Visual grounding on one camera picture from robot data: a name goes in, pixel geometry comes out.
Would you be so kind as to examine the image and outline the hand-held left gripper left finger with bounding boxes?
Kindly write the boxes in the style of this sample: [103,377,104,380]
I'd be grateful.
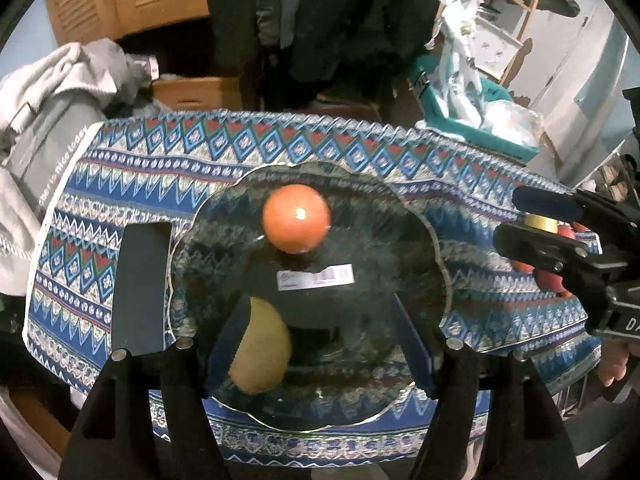
[57,300,251,480]

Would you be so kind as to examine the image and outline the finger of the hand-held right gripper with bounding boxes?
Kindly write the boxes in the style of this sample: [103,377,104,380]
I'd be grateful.
[494,224,627,332]
[512,186,632,257]

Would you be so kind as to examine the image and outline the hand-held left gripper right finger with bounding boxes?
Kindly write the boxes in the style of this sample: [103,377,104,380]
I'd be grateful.
[392,292,586,480]

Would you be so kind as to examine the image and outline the scalloped glass plate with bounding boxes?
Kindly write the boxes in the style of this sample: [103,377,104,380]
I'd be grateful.
[167,162,453,433]

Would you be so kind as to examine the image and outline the orange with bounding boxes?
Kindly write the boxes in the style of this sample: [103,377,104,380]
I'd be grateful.
[262,185,332,255]

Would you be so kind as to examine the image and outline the person's right hand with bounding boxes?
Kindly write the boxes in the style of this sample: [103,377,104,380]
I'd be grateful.
[597,344,629,387]

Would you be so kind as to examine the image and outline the teal box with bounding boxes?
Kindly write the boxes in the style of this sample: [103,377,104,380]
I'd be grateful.
[407,55,543,162]

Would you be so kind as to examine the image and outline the clear plastic bag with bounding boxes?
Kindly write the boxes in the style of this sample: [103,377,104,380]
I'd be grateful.
[480,100,546,147]

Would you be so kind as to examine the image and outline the black flat rectangular slab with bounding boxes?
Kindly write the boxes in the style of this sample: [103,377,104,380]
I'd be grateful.
[111,221,173,357]

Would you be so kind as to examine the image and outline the white printed rice bag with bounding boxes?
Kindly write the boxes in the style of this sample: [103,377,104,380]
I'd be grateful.
[427,0,511,126]

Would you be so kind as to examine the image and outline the white storage box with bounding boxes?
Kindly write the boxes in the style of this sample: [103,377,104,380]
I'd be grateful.
[475,15,524,81]

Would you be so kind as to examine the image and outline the wooden shelf rack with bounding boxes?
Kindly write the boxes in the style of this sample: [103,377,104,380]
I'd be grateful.
[442,0,551,86]

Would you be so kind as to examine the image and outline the blue patterned tablecloth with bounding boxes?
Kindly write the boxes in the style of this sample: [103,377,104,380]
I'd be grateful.
[22,110,603,466]

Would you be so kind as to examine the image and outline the white cloth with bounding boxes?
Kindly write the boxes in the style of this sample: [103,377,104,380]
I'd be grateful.
[0,165,48,297]

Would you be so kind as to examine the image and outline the cardboard box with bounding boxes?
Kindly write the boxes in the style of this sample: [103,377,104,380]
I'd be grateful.
[150,76,242,112]

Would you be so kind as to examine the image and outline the grey sweatshirt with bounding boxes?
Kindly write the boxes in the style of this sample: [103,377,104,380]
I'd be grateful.
[0,42,161,201]

